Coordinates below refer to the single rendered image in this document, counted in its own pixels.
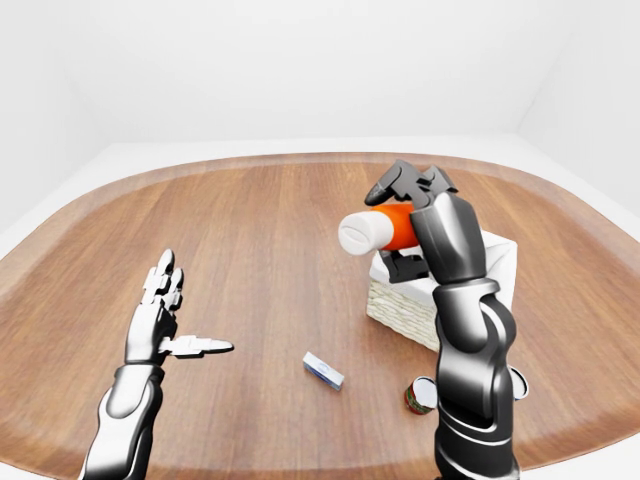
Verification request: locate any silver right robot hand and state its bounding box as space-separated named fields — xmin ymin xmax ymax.
xmin=364 ymin=159 xmax=489 ymax=287

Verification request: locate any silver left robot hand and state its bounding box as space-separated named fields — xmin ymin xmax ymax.
xmin=123 ymin=248 xmax=235 ymax=366

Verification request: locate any red green tin can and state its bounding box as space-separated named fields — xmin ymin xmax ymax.
xmin=403 ymin=376 xmax=440 ymax=416

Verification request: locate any white woven basket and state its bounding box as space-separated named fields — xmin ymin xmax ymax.
xmin=365 ymin=230 xmax=519 ymax=354

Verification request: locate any orange ketchup bottle white cap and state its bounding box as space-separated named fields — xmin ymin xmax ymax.
xmin=337 ymin=201 xmax=422 ymax=256

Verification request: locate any small blue white box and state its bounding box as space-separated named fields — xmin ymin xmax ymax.
xmin=302 ymin=351 xmax=346 ymax=392

